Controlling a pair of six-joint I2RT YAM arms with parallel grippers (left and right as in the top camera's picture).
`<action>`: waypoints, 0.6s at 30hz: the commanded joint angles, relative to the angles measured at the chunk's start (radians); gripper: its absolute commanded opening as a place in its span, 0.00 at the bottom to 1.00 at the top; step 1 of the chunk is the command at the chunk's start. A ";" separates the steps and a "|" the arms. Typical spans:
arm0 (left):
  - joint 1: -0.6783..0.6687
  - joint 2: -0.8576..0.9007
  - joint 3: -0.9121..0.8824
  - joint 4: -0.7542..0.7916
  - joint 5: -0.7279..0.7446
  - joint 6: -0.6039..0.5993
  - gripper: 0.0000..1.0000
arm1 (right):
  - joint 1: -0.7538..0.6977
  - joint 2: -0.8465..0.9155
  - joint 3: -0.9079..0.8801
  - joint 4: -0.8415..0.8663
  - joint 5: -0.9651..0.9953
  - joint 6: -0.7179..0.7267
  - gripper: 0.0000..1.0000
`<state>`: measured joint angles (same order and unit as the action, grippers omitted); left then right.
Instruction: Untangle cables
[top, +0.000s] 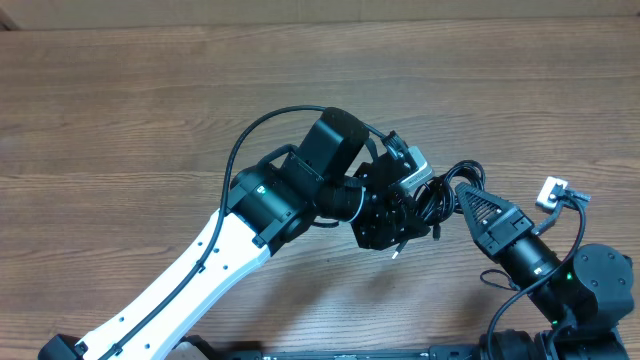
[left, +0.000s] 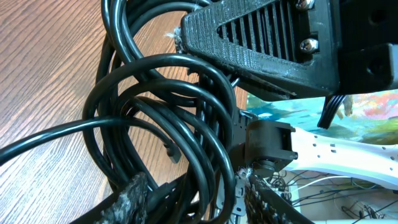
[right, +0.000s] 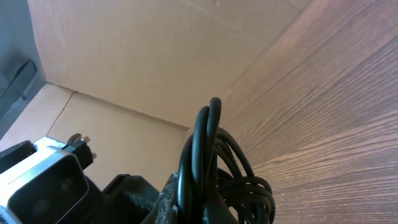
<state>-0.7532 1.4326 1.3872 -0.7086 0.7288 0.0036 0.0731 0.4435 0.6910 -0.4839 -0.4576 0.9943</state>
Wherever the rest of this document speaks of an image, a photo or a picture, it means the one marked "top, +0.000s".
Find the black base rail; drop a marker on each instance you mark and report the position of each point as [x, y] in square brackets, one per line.
[436, 352]

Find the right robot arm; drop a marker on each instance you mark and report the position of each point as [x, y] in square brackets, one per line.
[583, 296]

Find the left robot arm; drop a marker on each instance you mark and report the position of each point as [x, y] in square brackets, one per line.
[343, 172]

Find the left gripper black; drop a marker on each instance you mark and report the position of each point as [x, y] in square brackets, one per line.
[377, 231]

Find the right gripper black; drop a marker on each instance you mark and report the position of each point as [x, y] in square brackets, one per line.
[495, 238]

